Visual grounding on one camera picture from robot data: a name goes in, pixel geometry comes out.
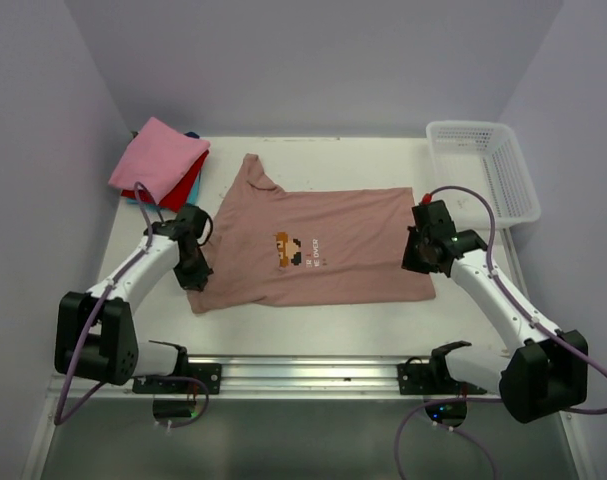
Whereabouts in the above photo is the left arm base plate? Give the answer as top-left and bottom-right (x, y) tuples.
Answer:
(132, 362), (223, 395)

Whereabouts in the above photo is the purple cable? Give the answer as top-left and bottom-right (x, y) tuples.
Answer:
(53, 181), (212, 429)
(393, 185), (607, 480)

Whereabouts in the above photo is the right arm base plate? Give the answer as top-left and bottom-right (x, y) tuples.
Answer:
(396, 357), (487, 397)

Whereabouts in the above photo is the dusty pink printed t shirt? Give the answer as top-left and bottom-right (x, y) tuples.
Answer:
(187, 154), (436, 314)

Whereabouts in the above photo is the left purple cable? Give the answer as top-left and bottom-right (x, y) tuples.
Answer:
(53, 181), (212, 429)

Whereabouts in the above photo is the aluminium mounting rail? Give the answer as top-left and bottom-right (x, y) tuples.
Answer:
(47, 354), (504, 400)

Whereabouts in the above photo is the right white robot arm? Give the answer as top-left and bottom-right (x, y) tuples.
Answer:
(398, 200), (588, 423)

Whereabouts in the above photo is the red t shirt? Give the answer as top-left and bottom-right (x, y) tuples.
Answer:
(132, 149), (209, 212)

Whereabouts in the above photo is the white plastic basket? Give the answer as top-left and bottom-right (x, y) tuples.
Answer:
(426, 121), (541, 229)

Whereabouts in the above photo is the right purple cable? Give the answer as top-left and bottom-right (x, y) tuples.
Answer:
(393, 185), (607, 480)

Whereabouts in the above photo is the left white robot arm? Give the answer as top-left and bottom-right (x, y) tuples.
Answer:
(54, 204), (213, 393)

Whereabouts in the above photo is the teal t shirt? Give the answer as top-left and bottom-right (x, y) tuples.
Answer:
(157, 150), (209, 212)

